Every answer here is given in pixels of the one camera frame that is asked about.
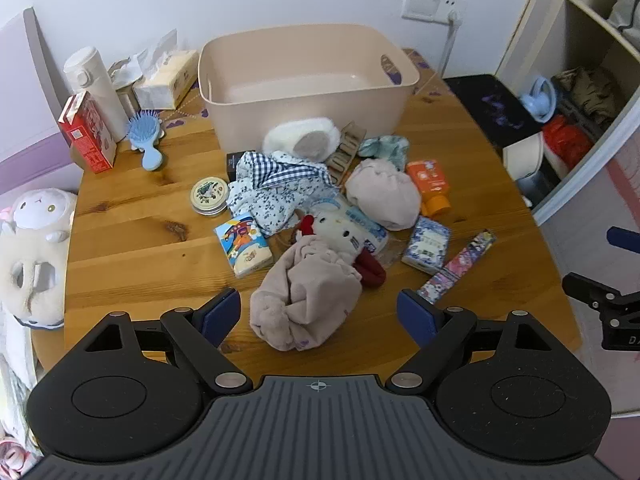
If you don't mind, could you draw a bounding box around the blue floral checked cloth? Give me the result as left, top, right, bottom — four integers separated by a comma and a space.
227, 150, 342, 239

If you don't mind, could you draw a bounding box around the white wall socket plate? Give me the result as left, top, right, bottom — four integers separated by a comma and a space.
402, 0, 469, 25

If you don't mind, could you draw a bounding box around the white bin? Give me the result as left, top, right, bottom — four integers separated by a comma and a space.
502, 132, 547, 182

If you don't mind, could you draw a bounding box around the colourful cartoon tissue packet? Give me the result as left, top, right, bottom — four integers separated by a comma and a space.
214, 213, 275, 280

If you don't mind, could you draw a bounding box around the beige plush cloth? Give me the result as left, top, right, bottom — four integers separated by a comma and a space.
345, 158, 423, 232

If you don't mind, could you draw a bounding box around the round printed tin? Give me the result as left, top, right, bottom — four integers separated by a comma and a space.
190, 177, 231, 217

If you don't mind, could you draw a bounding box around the white sheep plush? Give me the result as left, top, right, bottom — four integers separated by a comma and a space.
0, 187, 79, 332

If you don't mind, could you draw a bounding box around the olive cloth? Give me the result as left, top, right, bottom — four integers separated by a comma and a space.
551, 66, 619, 117

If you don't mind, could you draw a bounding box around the pale purple headboard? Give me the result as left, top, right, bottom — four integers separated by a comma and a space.
0, 7, 87, 198

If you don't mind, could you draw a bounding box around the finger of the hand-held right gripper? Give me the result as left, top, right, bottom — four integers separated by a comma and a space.
606, 226, 640, 257
561, 272, 640, 315

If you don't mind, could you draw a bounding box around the light printed bedding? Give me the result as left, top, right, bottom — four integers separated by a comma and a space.
0, 305, 45, 473

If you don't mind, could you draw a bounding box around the beige plastic storage basin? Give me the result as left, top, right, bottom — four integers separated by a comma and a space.
197, 22, 420, 150

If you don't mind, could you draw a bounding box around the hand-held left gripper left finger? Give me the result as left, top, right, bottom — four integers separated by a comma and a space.
82, 287, 254, 395

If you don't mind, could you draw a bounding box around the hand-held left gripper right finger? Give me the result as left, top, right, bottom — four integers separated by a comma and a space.
389, 288, 556, 395

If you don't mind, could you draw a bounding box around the blue hairbrush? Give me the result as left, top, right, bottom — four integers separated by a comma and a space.
125, 110, 166, 172

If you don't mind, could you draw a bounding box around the white plug and cable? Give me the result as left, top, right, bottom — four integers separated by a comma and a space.
439, 7, 464, 80

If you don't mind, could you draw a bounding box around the small gold box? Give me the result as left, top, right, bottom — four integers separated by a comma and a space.
107, 55, 143, 117

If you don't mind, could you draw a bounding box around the blue white tissue packet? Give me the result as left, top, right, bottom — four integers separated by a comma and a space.
401, 216, 452, 275

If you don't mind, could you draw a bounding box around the wooden shelf unit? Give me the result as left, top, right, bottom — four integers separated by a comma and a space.
495, 0, 640, 227

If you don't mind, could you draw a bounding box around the green plaid scrunchie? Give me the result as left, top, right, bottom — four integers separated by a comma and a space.
357, 135, 411, 172

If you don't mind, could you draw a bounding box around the red plastic bag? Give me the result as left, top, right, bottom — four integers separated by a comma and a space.
542, 115, 594, 170

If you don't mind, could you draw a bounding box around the white cat plush doll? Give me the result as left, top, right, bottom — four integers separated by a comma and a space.
294, 210, 388, 289

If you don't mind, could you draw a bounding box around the white grey plush toy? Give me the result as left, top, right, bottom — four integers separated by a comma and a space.
263, 116, 342, 162

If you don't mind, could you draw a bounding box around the grey white bag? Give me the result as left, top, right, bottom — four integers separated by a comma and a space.
606, 0, 640, 52

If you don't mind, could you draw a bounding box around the black rectangular device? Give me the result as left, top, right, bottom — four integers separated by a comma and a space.
444, 74, 540, 152

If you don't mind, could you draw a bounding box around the pink beige cloth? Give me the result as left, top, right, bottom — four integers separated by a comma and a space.
250, 235, 364, 352

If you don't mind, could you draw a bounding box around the small black box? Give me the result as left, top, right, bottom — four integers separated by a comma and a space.
226, 150, 257, 182

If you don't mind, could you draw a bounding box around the red carton box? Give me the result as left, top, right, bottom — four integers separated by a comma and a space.
58, 91, 119, 175

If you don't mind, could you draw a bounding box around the white thermos bottle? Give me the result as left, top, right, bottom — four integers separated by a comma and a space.
63, 46, 129, 143

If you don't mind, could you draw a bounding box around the blue white wipes pack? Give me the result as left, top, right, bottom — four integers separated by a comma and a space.
300, 194, 391, 257

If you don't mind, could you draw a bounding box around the colourful cartoon pen pouch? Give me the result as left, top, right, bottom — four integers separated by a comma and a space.
417, 229, 497, 305

